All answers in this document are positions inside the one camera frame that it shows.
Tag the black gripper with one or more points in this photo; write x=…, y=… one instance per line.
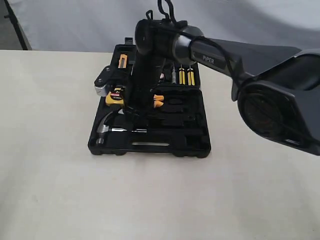
x=145, y=77

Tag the electrical tape roll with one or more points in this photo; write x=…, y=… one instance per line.
x=162, y=77

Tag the claw hammer black grip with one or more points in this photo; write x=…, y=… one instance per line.
x=105, y=127

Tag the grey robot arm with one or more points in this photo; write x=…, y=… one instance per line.
x=276, y=88

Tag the black plastic tool case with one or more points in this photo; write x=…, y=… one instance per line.
x=175, y=123

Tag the yellow tape measure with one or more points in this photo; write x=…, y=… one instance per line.
x=116, y=97

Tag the orange utility knife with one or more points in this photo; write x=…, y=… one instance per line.
x=123, y=60

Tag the clear voltage tester screwdriver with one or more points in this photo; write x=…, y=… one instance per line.
x=173, y=75

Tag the black stand pole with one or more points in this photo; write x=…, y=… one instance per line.
x=14, y=22

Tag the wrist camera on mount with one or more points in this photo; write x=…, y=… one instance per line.
x=103, y=81

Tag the orange handled pliers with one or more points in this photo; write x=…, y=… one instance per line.
x=158, y=101

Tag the left yellow handled screwdriver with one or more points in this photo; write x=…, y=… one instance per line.
x=181, y=75

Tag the yellow handled screwdriver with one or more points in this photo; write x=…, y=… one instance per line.
x=190, y=76
x=181, y=75

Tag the right yellow handled screwdriver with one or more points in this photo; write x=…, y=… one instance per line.
x=190, y=76

